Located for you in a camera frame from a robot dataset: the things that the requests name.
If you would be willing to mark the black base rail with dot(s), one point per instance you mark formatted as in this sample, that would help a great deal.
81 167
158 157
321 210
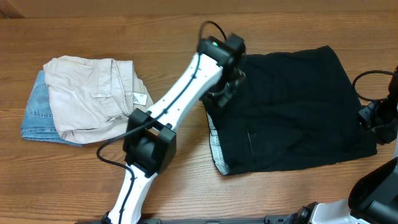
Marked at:
269 219

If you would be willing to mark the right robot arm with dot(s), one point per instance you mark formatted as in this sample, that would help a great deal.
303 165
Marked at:
373 198

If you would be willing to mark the black cloth garment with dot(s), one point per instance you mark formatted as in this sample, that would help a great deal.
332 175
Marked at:
294 110

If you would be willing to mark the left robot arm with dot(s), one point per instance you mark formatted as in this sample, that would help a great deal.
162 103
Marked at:
150 138

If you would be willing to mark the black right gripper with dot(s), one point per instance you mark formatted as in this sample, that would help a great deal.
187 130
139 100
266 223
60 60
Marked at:
374 115

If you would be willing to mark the beige folded trousers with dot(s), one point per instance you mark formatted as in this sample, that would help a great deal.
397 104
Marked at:
91 99

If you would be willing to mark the blue folded jeans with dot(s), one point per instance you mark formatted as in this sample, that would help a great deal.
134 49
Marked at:
38 122

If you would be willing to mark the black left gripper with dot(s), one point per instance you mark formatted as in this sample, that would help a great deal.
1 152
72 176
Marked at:
221 101

